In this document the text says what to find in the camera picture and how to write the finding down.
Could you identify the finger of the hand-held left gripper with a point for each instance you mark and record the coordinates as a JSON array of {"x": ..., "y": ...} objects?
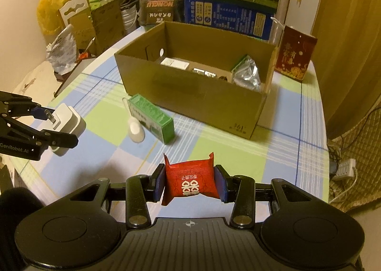
[
  {"x": 64, "y": 139},
  {"x": 38, "y": 111}
]

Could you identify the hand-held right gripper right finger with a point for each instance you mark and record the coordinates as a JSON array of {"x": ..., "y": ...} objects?
[{"x": 220, "y": 183}]

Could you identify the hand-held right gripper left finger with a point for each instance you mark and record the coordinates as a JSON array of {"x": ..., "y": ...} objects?
[{"x": 157, "y": 183}]

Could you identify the white plug charger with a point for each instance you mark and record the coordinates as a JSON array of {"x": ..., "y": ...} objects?
[{"x": 70, "y": 122}]

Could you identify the red candy packet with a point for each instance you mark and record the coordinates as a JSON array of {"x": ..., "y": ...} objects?
[{"x": 190, "y": 178}]

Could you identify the brown cardboard box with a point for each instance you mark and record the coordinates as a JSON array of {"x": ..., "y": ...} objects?
[{"x": 190, "y": 92}]

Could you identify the silver foil bag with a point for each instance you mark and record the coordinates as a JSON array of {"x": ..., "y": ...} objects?
[{"x": 247, "y": 76}]

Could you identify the checkered cloth desktop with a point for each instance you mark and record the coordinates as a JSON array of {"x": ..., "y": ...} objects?
[{"x": 268, "y": 163}]

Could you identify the white ceramic spoon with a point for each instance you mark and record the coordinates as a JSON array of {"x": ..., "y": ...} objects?
[{"x": 136, "y": 132}]

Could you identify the crumpled white plastic bag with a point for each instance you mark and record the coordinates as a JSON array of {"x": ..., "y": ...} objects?
[{"x": 62, "y": 50}]

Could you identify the green paper box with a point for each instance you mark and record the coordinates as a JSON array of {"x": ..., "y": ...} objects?
[{"x": 151, "y": 116}]

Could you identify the yellow plastic bag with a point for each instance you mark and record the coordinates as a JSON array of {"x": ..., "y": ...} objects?
[{"x": 52, "y": 8}]

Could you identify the open cardboard carton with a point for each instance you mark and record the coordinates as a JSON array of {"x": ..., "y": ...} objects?
[{"x": 98, "y": 26}]

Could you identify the small green boxes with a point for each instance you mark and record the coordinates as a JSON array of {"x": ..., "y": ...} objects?
[{"x": 96, "y": 1}]

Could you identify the white power strip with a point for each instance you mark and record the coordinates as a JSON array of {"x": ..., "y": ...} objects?
[{"x": 344, "y": 169}]

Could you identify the white plastic bucket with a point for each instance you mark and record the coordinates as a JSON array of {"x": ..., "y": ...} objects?
[{"x": 129, "y": 14}]

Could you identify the quilted beige cloth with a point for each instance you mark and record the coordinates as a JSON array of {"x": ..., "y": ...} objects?
[{"x": 363, "y": 146}]

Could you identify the red gift box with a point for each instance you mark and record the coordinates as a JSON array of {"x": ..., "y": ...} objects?
[{"x": 293, "y": 52}]

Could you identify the dark brown printed box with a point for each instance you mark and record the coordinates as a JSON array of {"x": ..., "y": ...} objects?
[{"x": 160, "y": 11}]

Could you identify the cardboard tube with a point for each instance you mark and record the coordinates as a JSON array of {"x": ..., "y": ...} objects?
[{"x": 276, "y": 31}]

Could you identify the blue printed carton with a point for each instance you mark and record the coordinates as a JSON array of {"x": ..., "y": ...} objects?
[{"x": 226, "y": 17}]

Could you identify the yellow curtain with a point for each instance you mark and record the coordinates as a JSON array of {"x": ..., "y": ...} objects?
[{"x": 348, "y": 44}]

